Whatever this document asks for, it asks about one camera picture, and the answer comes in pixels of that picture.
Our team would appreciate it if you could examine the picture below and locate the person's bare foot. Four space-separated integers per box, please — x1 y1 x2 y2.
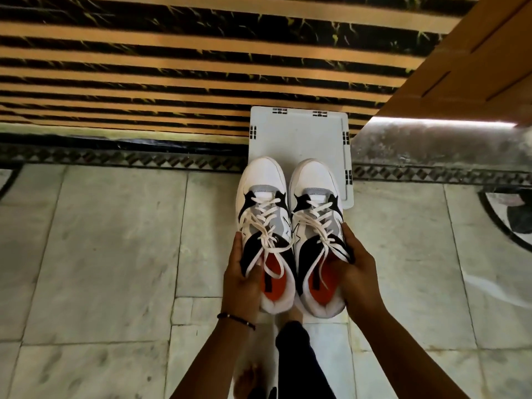
234 365 263 399

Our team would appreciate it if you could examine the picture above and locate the wooden door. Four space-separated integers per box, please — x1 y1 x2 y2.
376 0 532 127

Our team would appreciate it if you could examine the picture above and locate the person's right forearm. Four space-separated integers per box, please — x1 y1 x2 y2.
353 305 470 399

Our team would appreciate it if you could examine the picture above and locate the black bead bracelet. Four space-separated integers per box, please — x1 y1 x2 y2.
217 313 256 331

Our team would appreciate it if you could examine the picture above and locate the white plastic crate lid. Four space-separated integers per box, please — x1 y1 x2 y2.
248 106 355 211

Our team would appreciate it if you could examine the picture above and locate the white black sneaker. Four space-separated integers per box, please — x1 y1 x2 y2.
235 157 298 315
288 158 354 319

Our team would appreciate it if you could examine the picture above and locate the person's left forearm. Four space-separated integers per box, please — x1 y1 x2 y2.
170 313 256 399

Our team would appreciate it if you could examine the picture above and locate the person's black trouser leg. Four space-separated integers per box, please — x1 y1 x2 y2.
268 321 336 399

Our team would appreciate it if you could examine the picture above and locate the striped wooden slat panel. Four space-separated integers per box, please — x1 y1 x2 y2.
0 0 485 145

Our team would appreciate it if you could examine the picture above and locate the person's right hand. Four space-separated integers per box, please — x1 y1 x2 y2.
330 222 387 325

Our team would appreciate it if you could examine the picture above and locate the person's left hand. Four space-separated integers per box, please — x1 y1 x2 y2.
221 231 267 325

